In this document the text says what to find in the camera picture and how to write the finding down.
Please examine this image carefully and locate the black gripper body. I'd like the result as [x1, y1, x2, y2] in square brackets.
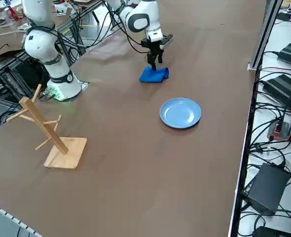
[141, 37, 166, 54]

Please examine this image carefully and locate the blue cloth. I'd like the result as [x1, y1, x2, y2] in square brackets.
[139, 66, 170, 83]

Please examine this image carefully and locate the light blue plastic plate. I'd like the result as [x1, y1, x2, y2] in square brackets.
[159, 97, 202, 129]

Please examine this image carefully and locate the wooden cup rack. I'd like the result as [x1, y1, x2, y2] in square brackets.
[6, 83, 88, 169]

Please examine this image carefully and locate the large black power adapter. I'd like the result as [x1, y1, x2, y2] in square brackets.
[262, 74, 291, 116]

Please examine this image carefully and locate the red clamp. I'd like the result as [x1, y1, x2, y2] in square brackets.
[8, 6, 20, 22]

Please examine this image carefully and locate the black power supply box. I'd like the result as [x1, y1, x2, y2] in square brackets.
[241, 162, 291, 215]

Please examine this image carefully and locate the grey device with ribbed edge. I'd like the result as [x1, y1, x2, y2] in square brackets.
[0, 199, 44, 237]

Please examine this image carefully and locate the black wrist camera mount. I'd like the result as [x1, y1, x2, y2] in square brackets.
[159, 34, 174, 50]

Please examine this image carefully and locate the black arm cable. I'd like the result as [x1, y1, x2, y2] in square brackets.
[105, 0, 150, 54]

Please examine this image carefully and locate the metal base plate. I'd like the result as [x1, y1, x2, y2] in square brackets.
[45, 79, 90, 102]

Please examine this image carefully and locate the aluminium camera post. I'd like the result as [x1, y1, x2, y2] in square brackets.
[248, 0, 284, 72]

